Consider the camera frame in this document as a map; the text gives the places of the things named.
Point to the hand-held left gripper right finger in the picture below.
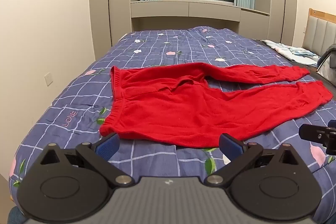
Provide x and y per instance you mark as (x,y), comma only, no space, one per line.
(231,147)

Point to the padded grey headboard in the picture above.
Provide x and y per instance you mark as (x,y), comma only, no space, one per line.
(319,29)

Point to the blue checked floral quilt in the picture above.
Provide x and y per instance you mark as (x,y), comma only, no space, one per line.
(157,53)

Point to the grey pillow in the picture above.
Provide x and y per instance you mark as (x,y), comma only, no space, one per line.
(329,61)

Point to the white wall switch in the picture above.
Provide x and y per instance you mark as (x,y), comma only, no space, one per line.
(48,79)

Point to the beige window seat cabinet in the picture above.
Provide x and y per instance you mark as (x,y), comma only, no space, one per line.
(199,16)

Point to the red pants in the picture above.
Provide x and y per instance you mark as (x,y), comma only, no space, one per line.
(183,108)

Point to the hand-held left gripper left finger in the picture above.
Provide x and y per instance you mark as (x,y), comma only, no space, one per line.
(109,146)

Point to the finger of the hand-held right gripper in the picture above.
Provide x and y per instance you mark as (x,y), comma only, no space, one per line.
(312,131)
(332,123)

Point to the light blue patterned blanket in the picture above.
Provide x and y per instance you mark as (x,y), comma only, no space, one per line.
(291,52)

